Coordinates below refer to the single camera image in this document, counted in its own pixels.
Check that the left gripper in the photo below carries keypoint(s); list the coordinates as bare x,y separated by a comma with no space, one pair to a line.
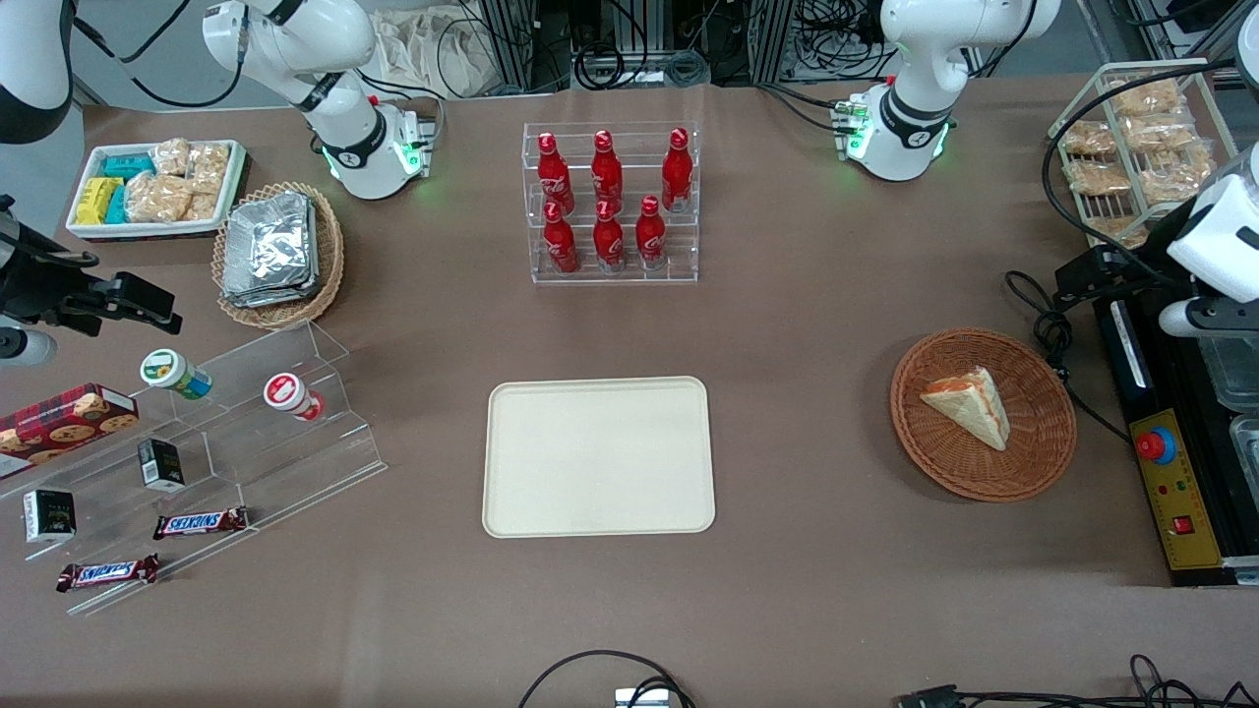
1149,258

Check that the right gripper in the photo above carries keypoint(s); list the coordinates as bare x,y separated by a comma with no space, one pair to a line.
37,286

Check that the triangular sandwich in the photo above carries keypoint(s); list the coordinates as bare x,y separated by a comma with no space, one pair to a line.
974,408

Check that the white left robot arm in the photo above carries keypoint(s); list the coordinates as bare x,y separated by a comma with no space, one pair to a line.
915,59

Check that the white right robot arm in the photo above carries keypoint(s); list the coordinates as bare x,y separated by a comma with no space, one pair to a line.
334,108

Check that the white rectangular snack tray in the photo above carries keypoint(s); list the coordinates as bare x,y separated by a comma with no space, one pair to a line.
148,230

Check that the round brown wicker basket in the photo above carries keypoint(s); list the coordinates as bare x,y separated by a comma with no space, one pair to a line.
1033,462

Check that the oval light wicker basket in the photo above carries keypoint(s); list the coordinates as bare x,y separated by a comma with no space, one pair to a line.
329,265

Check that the beige rectangular tray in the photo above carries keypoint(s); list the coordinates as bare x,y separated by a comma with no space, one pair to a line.
598,457

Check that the bagged fried snack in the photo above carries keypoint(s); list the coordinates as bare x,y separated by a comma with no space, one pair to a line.
1116,231
1159,134
1099,178
1143,96
1175,179
1089,138

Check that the green lid yogurt cup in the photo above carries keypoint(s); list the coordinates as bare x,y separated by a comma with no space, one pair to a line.
162,369

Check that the teal snack packet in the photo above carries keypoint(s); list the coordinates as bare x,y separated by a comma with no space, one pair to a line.
128,166
117,205

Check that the yellow snack packet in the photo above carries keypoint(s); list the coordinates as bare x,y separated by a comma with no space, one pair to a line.
96,202

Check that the clear bag of rice crackers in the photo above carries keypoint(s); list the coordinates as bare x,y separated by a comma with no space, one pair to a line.
209,167
202,206
157,199
171,157

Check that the red tartan cookie box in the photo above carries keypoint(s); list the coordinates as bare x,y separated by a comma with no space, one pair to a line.
59,423

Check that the large clear plastic container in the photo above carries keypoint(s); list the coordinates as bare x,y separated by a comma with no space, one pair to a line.
1234,374

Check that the small black barcode box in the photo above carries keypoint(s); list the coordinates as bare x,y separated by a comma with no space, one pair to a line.
160,465

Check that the silver foil packet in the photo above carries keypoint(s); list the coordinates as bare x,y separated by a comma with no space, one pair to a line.
270,251

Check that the red emergency stop button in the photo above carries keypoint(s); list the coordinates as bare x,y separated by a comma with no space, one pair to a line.
1156,445

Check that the red lid yogurt cup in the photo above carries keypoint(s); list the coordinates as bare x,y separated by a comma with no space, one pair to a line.
285,393

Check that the black machine with yellow panel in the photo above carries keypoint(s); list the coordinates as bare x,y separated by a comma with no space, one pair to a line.
1180,482

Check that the small clear plastic container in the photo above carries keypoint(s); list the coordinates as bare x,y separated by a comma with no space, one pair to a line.
1247,447

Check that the black and white carton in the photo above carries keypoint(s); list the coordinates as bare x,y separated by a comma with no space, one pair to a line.
49,516

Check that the clear acrylic stepped shelf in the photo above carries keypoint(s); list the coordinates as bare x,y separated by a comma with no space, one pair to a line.
285,462

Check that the Snickers chocolate bar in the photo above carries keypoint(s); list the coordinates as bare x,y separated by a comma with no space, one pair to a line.
108,572
202,523

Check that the beige cloth bag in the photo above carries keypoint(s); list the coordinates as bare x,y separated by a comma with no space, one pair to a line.
433,54

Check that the red cola bottle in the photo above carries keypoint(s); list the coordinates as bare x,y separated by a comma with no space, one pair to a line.
554,172
677,172
561,246
609,244
650,241
607,169

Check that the clear acrylic bottle rack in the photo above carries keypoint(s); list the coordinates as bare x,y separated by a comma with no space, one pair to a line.
634,275

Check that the small silver device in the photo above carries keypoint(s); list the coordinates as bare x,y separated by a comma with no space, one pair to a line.
641,699

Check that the grey aluminium frame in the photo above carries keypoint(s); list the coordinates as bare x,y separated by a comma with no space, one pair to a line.
516,44

